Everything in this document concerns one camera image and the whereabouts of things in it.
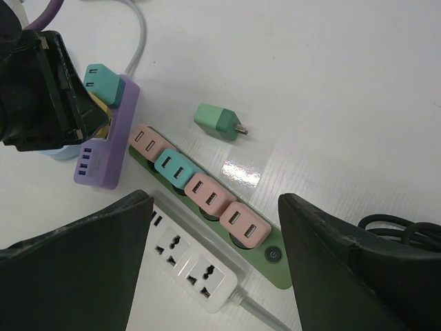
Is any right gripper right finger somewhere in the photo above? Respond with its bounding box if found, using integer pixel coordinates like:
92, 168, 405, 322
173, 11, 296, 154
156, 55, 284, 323
278, 193, 440, 330

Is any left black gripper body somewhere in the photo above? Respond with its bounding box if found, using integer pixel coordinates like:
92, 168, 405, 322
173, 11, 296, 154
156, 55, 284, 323
1, 30, 69, 152

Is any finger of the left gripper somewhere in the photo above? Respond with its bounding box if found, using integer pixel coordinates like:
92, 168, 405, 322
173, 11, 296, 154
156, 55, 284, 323
41, 30, 110, 145

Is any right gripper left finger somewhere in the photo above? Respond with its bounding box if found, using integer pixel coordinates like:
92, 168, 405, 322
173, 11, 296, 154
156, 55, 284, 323
1, 190, 154, 330

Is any yellow charger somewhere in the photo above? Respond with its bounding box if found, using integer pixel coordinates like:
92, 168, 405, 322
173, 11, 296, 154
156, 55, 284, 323
88, 92, 115, 141

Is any teal charger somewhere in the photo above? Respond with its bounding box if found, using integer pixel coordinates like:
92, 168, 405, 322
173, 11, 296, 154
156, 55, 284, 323
154, 148, 203, 190
83, 63, 125, 108

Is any pink charger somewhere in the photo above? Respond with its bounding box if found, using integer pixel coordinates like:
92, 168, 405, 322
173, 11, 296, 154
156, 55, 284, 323
184, 173, 236, 219
220, 201, 271, 249
129, 125, 174, 163

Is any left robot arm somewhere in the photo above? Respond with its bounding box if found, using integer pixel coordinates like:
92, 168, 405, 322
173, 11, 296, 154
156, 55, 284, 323
1, 1, 109, 152

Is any round blue power strip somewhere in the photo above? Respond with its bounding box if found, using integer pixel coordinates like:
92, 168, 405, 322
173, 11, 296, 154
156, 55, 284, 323
39, 145, 81, 161

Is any purple power strip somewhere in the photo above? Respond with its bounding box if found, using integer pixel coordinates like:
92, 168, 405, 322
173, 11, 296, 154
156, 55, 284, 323
74, 75, 140, 190

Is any green power strip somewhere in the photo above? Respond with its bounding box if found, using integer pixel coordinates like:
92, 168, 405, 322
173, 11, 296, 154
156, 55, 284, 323
129, 125, 292, 290

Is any white power strip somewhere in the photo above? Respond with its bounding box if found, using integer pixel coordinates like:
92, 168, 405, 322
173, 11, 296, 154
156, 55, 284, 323
146, 192, 245, 313

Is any green charger far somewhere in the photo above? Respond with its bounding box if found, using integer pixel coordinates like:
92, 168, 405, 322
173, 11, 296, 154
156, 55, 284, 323
194, 103, 249, 141

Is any black power cord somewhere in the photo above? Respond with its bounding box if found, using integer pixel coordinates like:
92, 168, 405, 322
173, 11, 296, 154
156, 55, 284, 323
356, 213, 441, 251

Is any grey cord of white strip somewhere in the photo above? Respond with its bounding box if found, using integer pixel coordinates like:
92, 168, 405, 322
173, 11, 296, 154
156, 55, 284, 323
227, 289, 294, 331

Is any grey cord of purple strip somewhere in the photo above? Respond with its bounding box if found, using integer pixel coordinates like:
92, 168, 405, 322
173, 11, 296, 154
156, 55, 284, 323
81, 0, 147, 77

